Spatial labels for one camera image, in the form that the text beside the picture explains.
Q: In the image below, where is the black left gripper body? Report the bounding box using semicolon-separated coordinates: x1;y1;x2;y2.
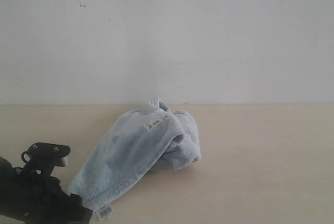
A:
1;157;78;223

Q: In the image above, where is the light blue fluffy towel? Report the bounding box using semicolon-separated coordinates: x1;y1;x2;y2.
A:
68;98;201;213

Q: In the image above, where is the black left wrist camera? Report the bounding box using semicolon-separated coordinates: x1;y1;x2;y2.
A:
21;142;71;178

